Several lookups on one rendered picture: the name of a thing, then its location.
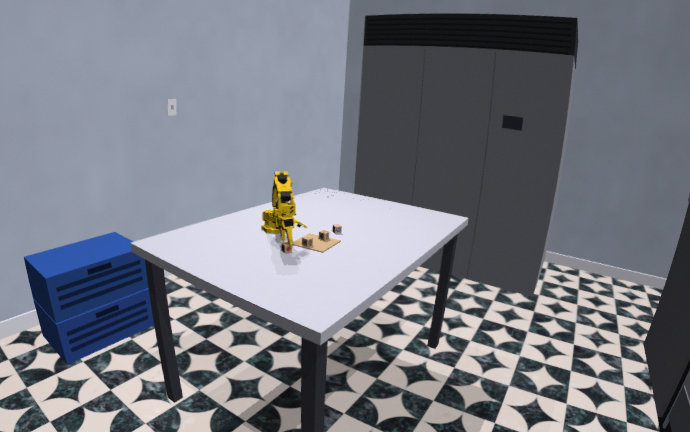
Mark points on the tan square mat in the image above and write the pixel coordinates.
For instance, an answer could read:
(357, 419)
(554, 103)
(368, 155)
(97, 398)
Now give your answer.
(318, 244)

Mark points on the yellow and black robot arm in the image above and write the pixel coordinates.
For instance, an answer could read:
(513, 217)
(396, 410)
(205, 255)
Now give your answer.
(283, 194)

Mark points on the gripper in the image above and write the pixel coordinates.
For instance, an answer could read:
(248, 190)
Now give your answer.
(286, 224)

